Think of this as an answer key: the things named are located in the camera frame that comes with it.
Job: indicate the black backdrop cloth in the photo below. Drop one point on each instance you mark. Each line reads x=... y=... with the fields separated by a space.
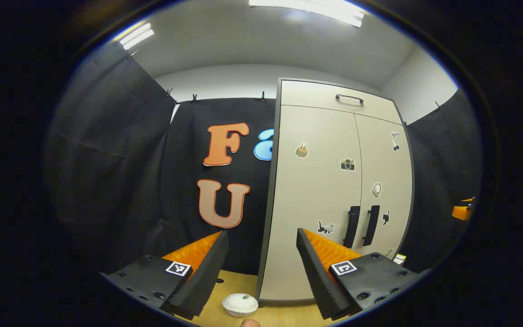
x=184 y=159
x=107 y=136
x=443 y=172

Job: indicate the headphone sticker shoe cabinet door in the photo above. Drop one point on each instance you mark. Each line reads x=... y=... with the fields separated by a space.
x=386 y=154

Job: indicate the beige double-door shoe cabinet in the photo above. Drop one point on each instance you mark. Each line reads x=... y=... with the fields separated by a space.
x=274 y=154

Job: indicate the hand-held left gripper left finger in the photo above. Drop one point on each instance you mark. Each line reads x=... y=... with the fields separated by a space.
x=202 y=277

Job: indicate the ceiling light strip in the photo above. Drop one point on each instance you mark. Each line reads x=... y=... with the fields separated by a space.
x=136 y=36
x=307 y=9

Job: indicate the white rounded object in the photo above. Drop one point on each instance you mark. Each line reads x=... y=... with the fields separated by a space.
x=239 y=304

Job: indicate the yellow and white box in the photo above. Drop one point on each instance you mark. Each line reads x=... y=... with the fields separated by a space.
x=399 y=259

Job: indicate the camera sticker shoe cabinet door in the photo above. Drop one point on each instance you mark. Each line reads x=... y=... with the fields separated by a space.
x=316 y=190

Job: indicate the beige cabinet flap panel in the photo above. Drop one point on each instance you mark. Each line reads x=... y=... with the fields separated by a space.
x=311 y=95

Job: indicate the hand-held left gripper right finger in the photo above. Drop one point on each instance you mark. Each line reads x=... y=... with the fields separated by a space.
x=316 y=277

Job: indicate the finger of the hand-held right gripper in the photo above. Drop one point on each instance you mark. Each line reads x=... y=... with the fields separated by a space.
x=463 y=211

